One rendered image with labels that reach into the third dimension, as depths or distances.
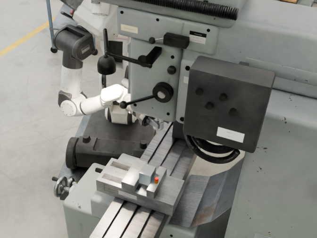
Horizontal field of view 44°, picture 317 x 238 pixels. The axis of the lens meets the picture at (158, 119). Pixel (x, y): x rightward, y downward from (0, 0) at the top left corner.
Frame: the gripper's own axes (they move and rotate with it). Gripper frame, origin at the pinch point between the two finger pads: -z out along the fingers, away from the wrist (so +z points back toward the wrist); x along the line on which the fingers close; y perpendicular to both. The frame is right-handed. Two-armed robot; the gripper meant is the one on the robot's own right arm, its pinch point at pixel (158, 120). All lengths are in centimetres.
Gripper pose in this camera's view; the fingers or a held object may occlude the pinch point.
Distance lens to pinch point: 157.5
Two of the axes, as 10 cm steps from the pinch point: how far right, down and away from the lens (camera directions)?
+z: -6.8, -4.8, 5.5
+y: -0.5, 7.8, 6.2
